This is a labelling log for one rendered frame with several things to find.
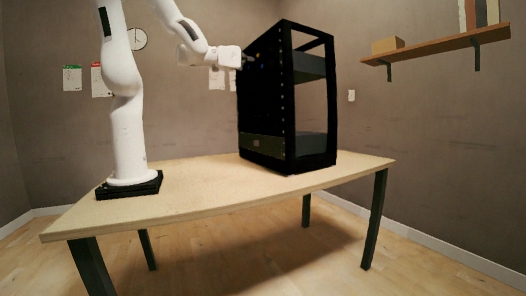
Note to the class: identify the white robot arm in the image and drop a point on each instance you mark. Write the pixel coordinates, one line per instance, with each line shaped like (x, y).
(120, 75)

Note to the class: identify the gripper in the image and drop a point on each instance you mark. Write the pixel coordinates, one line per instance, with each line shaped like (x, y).
(229, 58)

